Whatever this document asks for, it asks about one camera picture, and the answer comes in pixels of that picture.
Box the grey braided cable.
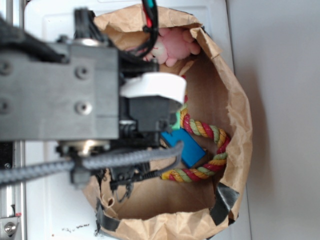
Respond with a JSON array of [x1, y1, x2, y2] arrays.
[[0, 140, 185, 187]]

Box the multicolour twisted rope toy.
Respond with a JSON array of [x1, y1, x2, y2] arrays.
[[160, 93, 231, 183]]

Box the blue rectangular block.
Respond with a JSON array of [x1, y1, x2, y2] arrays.
[[161, 128, 206, 168]]

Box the white ribbon cable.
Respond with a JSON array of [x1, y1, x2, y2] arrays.
[[119, 72, 188, 105]]

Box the pink plush bunny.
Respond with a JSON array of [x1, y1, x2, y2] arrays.
[[124, 27, 202, 67]]

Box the black sleeved wire bundle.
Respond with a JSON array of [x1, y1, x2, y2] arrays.
[[124, 0, 161, 60]]

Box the brown paper bag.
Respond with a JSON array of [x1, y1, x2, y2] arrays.
[[83, 6, 253, 240]]

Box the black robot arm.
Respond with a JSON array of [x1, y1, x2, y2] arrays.
[[0, 4, 186, 197]]

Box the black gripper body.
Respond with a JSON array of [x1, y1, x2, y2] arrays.
[[57, 60, 184, 203]]

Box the green rectangular block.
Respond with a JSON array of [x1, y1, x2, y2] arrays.
[[167, 111, 181, 133]]

